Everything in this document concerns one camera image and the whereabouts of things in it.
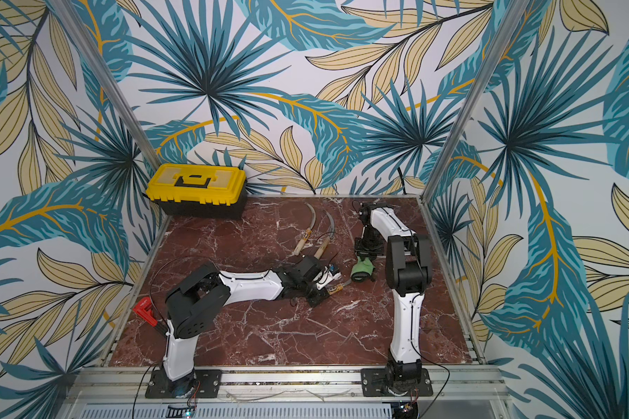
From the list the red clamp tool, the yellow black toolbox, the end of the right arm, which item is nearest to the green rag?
the end of the right arm

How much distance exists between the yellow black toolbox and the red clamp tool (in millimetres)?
363

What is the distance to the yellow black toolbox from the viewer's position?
1002mm

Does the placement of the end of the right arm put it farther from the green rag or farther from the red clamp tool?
the red clamp tool

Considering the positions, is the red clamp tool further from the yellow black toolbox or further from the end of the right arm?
the end of the right arm

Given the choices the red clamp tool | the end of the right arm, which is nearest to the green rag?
the end of the right arm

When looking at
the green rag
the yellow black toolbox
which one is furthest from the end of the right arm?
the yellow black toolbox

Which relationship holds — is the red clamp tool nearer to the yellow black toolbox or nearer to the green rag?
the yellow black toolbox

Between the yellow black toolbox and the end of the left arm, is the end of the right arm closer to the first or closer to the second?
the end of the left arm

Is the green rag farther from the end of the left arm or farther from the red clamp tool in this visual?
the red clamp tool

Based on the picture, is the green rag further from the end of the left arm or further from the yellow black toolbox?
the yellow black toolbox

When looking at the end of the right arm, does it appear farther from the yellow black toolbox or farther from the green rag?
the yellow black toolbox

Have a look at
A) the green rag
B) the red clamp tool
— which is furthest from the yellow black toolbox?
the green rag

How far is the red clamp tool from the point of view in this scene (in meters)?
0.85

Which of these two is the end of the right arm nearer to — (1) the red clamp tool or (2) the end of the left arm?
(2) the end of the left arm
